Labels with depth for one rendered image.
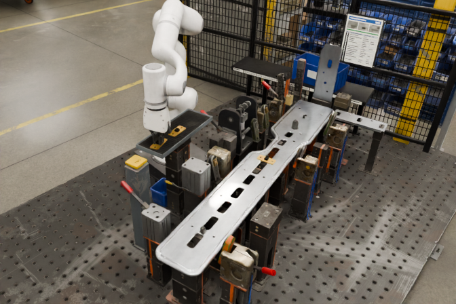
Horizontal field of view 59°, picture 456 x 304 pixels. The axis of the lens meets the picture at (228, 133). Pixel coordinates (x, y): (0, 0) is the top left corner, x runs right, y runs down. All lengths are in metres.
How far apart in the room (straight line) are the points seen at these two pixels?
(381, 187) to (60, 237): 1.64
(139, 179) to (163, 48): 0.51
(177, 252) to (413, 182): 1.49
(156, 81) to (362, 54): 1.48
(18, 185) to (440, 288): 3.07
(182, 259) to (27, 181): 2.32
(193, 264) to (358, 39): 1.71
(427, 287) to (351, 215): 0.95
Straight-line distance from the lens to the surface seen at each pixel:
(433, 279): 3.01
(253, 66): 2.74
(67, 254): 1.94
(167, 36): 1.62
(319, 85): 2.44
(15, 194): 3.49
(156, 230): 1.52
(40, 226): 2.10
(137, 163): 1.58
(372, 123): 2.33
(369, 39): 2.58
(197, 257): 1.44
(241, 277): 1.40
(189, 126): 1.79
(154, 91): 1.51
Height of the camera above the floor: 2.10
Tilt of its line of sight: 32 degrees down
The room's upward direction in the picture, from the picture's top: 3 degrees clockwise
